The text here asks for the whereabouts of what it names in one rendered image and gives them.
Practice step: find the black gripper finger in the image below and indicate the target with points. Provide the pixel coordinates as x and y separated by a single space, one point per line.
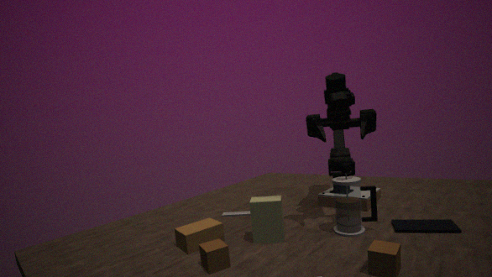
365 124
317 130

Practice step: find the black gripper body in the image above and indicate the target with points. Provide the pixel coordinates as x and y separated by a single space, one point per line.
341 120

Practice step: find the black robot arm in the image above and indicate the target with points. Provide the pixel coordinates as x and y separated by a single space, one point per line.
338 98

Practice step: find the glass french press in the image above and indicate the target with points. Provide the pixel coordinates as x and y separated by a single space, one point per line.
348 205

